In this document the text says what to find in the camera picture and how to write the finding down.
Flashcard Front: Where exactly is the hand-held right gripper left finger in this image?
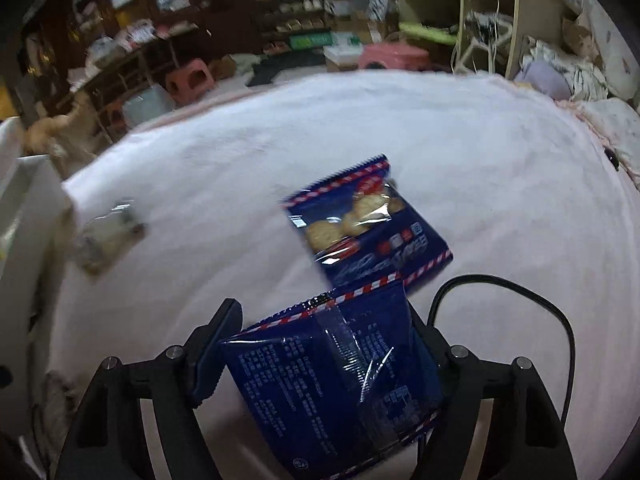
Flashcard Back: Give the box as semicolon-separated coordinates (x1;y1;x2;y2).
54;298;244;480

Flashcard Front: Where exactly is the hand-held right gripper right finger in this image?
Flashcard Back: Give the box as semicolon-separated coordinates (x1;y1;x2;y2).
406;301;578;480

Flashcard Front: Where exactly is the blue striped cookie packet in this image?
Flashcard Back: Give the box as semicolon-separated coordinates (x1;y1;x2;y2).
220;279;447;480
279;153;454;297

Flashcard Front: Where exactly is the white fabric storage box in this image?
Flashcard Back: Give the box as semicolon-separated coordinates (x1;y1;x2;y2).
0;116;77;441

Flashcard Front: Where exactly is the small clear snack packet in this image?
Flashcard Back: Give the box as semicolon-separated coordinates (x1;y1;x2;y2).
74;199;147;277

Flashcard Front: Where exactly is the grey bin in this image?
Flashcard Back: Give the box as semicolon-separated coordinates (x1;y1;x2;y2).
121;84;174;129

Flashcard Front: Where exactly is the tan dog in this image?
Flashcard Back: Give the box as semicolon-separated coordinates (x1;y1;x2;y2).
22;92;102;179

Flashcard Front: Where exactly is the pink plastic stool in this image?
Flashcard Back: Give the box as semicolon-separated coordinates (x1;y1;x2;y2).
356;42;432;72
164;58;217;107

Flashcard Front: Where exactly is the black cloth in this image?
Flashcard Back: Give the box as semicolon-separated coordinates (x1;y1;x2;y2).
244;51;327;87

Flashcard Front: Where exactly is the lilac pillow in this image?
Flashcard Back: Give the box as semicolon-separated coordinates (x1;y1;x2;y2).
514;59;572;102

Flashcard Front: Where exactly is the floral bedding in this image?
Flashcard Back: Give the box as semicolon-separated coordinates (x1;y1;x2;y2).
520;10;640;183

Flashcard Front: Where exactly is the open cardboard box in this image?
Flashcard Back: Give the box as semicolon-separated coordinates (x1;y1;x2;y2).
322;42;367;72

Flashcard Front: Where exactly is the green box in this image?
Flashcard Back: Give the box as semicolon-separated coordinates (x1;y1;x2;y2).
289;31;334;52

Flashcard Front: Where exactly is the shoe rack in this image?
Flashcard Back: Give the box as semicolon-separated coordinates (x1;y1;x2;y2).
254;0;342;57

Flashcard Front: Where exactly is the dark wooden cabinet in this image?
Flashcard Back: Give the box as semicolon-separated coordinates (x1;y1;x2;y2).
20;0;273;111

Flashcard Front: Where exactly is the light wooden shelf unit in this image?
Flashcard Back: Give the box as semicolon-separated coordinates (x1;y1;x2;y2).
364;0;582;82

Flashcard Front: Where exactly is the black cable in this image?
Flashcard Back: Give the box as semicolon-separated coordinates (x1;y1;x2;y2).
417;273;577;461

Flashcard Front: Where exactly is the white plastic frame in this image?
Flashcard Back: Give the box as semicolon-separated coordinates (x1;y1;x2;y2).
449;6;517;74

